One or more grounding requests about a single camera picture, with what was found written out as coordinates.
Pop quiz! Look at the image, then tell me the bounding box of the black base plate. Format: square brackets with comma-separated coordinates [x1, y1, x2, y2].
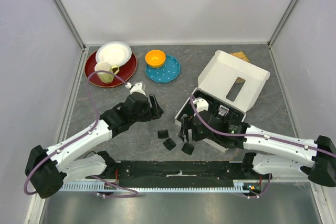
[98, 161, 267, 188]

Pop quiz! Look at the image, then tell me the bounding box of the white paper plate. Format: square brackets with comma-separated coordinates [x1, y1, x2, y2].
[96, 41, 132, 67]

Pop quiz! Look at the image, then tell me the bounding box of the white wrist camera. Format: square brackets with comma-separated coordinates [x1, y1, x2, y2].
[125, 82, 146, 96]
[190, 95, 209, 113]

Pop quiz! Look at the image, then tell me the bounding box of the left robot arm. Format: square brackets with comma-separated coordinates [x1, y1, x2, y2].
[24, 92, 164, 199]

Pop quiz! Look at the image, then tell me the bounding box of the red round plate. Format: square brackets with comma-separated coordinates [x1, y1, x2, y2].
[83, 50, 138, 88]

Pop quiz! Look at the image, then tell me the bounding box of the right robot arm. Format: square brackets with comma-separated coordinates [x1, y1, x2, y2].
[176, 110, 335, 187]

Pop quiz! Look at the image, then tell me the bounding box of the right aluminium frame post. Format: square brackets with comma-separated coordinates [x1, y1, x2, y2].
[267, 0, 300, 49]

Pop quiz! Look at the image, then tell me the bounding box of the black plastic tray insert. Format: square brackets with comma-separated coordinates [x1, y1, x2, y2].
[175, 89, 246, 124]

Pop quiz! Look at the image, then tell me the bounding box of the cream mug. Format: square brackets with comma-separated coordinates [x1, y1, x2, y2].
[94, 61, 119, 84]

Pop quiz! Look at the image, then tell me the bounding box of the left aluminium frame post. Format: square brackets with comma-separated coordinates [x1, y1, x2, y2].
[52, 0, 86, 50]

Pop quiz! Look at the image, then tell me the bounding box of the orange bowl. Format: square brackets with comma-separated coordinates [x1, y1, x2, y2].
[145, 49, 166, 68]

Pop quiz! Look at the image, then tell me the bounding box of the aluminium frame post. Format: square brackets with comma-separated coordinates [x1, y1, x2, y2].
[267, 0, 300, 49]
[52, 0, 86, 50]

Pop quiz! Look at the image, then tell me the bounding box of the white cardboard box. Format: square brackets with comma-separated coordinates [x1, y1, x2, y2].
[188, 50, 270, 152]

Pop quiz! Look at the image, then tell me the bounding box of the black comb attachment with brush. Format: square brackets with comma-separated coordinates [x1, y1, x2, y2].
[157, 129, 169, 139]

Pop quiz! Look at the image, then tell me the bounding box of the grey hair clipper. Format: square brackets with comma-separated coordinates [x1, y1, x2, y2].
[218, 105, 229, 117]

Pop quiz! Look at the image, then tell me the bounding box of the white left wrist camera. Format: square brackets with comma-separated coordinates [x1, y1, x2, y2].
[125, 82, 146, 96]

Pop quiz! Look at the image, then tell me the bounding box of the blue dotted plate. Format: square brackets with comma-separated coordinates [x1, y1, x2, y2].
[145, 55, 181, 83]

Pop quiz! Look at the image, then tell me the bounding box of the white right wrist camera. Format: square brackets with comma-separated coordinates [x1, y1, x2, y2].
[190, 95, 209, 113]

